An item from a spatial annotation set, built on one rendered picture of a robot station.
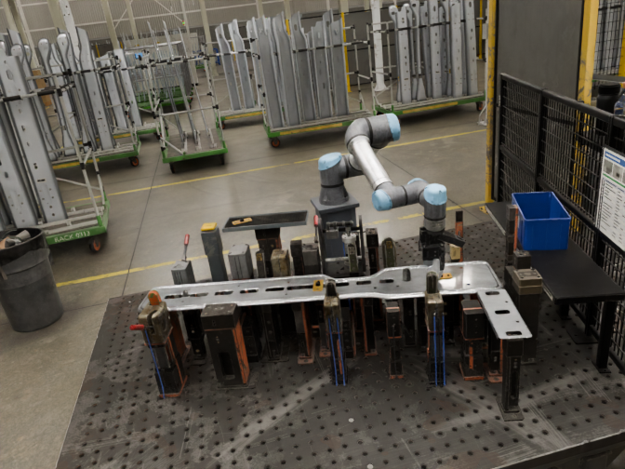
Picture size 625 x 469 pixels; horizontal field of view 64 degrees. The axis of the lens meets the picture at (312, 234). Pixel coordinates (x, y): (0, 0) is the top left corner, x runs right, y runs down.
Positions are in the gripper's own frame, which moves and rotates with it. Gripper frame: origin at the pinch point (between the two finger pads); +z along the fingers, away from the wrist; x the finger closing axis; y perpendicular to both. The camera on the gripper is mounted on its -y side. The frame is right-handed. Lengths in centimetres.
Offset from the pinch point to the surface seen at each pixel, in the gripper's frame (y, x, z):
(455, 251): -9.2, -10.9, -1.7
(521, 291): -23.0, 18.6, -1.5
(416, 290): 10.5, 7.6, 1.3
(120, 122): 417, -878, 150
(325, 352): 46, 0, 32
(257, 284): 70, -12, 4
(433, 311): 8.3, 23.5, -1.3
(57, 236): 299, -290, 108
